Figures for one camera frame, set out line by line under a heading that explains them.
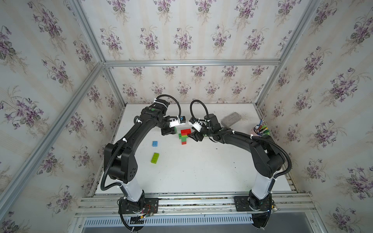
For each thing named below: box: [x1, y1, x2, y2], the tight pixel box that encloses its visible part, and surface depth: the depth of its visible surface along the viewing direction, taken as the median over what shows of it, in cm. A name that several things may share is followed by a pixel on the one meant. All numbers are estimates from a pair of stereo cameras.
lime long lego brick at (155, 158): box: [150, 152, 160, 165], surface depth 90 cm
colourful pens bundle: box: [254, 118, 271, 136], surface depth 94 cm
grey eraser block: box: [220, 112, 242, 128], surface depth 110 cm
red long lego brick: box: [180, 128, 192, 136], surface depth 90 cm
